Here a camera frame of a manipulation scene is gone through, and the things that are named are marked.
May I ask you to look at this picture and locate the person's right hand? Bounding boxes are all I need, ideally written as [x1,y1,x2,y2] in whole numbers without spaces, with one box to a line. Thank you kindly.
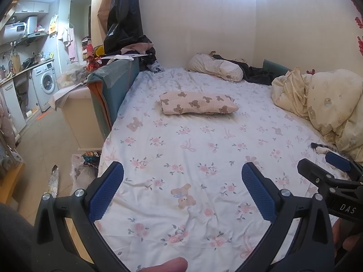
[332,219,363,265]

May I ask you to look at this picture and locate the tall white cabinet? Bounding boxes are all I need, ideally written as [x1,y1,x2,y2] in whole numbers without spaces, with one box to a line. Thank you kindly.
[58,0,71,40]

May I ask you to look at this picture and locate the white washing machine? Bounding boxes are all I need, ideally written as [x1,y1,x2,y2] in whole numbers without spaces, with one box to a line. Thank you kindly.
[31,61,59,112]

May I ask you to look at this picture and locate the foil wrapper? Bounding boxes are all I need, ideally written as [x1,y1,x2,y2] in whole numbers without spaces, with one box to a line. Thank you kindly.
[47,164,60,198]

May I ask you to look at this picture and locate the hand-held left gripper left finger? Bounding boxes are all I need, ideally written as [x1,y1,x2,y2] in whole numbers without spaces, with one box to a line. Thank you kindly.
[33,161,134,272]

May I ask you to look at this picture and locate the teal padded headboard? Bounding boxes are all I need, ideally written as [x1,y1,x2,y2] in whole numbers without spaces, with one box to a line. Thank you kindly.
[86,58,141,139]

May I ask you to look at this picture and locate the range hood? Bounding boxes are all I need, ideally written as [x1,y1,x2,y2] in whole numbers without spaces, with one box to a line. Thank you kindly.
[24,16,49,39]

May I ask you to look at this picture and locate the yellow bear-print duvet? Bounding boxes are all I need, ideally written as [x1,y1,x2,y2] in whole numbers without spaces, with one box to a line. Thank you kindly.
[271,66,363,162]

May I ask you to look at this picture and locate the cream pillow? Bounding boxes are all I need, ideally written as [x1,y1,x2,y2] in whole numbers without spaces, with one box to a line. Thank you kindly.
[186,53,244,83]

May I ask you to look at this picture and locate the teal cushion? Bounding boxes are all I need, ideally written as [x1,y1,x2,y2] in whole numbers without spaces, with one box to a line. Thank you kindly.
[262,59,291,77]

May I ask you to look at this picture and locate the red snack bag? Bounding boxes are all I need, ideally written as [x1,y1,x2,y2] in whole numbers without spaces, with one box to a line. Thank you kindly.
[86,57,103,73]

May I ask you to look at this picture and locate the white water heater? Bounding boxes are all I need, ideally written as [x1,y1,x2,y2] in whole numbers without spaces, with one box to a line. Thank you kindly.
[1,23,27,44]

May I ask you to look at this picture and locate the pink cloth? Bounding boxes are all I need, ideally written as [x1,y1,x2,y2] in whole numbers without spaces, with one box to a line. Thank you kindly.
[121,43,154,55]

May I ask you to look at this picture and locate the white wall cabinet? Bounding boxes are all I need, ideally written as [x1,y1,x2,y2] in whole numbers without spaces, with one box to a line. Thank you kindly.
[14,1,50,14]

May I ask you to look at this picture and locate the red wall sticker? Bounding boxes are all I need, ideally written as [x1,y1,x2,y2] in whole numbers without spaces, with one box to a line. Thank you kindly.
[354,17,363,56]

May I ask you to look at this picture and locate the person's left hand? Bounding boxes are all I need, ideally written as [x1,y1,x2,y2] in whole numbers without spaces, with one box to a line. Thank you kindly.
[150,257,188,272]

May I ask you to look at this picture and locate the pink hanging towel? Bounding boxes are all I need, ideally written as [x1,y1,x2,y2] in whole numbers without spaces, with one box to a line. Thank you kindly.
[62,27,78,62]

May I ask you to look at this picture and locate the wooden cutting board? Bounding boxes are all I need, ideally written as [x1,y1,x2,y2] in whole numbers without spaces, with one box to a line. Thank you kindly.
[11,54,22,73]

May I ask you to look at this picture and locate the dark clothing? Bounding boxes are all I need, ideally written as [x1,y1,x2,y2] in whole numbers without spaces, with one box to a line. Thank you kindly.
[211,51,281,86]

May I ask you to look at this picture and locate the plastic bag of wrappers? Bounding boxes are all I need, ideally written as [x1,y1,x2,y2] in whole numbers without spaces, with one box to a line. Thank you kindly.
[69,150,103,196]

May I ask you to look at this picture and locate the clear plastic bag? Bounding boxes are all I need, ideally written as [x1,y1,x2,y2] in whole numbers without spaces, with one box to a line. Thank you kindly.
[57,62,86,89]

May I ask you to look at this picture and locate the kitchen countertop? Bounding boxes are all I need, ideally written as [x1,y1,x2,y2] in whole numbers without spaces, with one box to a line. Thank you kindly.
[0,59,55,85]

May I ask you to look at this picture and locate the beige storage box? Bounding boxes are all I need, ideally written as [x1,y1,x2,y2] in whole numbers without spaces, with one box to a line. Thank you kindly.
[55,86,104,149]

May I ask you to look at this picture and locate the brown paper sheet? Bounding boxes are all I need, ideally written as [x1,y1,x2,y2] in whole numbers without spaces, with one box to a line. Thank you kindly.
[97,0,118,24]

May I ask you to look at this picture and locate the pink bear-print pants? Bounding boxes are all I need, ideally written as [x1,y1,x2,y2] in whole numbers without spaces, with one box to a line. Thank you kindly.
[159,91,239,116]

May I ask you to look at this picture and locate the white base cabinet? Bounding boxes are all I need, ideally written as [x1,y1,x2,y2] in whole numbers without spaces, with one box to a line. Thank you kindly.
[0,81,27,132]

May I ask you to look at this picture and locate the white paper sheet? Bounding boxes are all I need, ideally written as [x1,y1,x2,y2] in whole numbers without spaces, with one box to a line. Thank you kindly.
[101,53,148,62]

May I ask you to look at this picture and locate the small patterned cloth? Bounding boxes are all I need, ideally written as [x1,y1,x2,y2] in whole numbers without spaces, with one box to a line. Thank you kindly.
[147,61,165,73]

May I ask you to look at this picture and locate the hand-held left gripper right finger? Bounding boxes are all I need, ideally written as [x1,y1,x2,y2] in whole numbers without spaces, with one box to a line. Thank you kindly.
[241,162,336,272]

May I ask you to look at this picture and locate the black hanging garment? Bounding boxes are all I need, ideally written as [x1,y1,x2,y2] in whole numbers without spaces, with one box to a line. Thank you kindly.
[103,0,156,63]

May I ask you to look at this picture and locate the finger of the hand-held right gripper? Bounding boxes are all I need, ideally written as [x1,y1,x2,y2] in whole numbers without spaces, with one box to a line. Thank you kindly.
[325,151,363,182]
[297,159,342,188]

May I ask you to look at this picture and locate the bed with floral sheet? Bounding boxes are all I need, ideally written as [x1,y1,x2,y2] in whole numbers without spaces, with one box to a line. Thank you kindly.
[98,67,363,272]

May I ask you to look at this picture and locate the wooden stool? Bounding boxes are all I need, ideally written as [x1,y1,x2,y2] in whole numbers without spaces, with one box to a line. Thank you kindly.
[0,161,26,204]

